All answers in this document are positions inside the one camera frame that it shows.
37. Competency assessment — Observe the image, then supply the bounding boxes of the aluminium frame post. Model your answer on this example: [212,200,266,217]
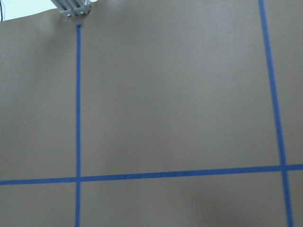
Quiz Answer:
[51,0,91,17]

